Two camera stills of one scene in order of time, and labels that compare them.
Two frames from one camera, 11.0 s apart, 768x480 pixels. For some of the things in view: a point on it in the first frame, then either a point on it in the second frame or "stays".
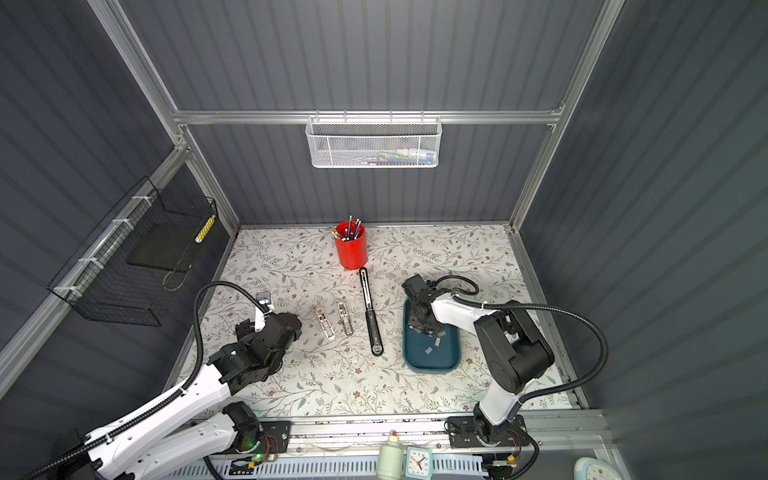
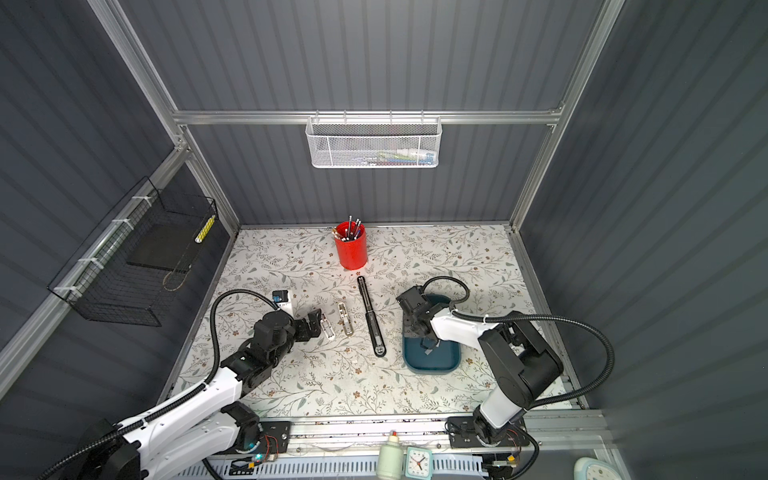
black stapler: [373, 333] stays
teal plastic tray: [430, 354] stays
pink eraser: [324, 323] stays
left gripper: [246, 332] to [313, 323]
